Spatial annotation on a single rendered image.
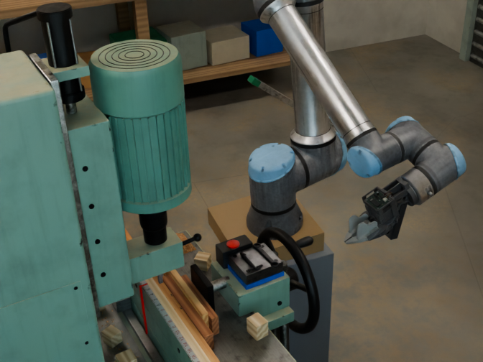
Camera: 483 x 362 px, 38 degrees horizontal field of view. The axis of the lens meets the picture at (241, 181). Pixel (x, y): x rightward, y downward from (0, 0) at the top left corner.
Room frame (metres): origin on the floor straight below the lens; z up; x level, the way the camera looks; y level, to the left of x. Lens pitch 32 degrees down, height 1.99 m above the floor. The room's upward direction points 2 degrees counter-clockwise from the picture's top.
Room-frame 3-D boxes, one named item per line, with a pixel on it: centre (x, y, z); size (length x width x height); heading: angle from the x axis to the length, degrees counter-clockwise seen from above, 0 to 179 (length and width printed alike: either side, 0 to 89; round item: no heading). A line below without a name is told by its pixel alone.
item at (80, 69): (1.19, 0.32, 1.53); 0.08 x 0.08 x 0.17; 28
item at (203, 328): (1.18, 0.13, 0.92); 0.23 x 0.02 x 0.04; 28
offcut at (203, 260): (1.37, 0.10, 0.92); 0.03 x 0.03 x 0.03; 71
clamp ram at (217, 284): (1.23, 0.07, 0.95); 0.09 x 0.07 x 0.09; 28
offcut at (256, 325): (1.13, -0.02, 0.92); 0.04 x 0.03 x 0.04; 35
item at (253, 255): (1.28, -0.01, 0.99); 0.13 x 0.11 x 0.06; 28
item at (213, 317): (1.20, 0.11, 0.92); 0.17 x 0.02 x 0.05; 28
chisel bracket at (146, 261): (1.24, 0.21, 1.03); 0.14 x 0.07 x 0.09; 118
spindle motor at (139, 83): (1.25, 0.19, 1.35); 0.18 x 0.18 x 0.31
